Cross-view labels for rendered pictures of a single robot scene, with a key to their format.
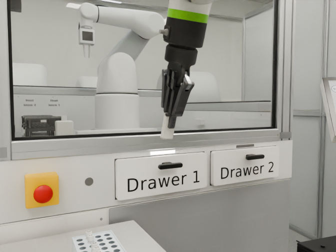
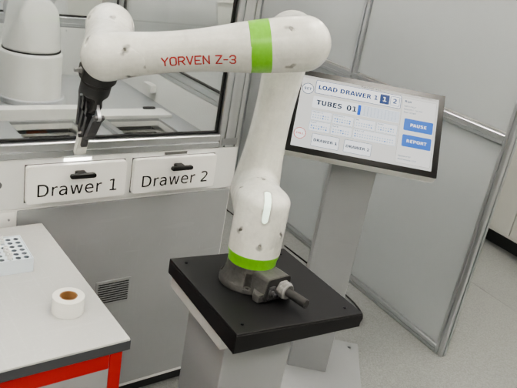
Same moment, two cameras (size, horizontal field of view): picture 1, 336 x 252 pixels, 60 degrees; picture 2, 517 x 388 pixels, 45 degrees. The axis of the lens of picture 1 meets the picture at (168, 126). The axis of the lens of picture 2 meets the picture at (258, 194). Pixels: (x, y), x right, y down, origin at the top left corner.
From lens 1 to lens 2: 1.03 m
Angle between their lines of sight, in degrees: 22
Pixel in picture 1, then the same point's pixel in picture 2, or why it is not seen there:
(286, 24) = (246, 16)
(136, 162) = (47, 170)
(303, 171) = not seen: hidden behind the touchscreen
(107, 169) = (17, 174)
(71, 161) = not seen: outside the picture
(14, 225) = not seen: outside the picture
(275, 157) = (211, 165)
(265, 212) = (194, 221)
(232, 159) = (157, 168)
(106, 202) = (14, 205)
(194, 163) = (111, 171)
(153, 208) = (63, 212)
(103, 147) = (14, 154)
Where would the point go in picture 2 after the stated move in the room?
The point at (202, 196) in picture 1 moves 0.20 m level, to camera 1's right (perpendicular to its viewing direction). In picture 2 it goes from (119, 202) to (185, 209)
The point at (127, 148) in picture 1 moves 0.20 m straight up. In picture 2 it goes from (38, 155) to (41, 82)
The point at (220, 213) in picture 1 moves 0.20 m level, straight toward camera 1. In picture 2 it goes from (139, 219) to (124, 248)
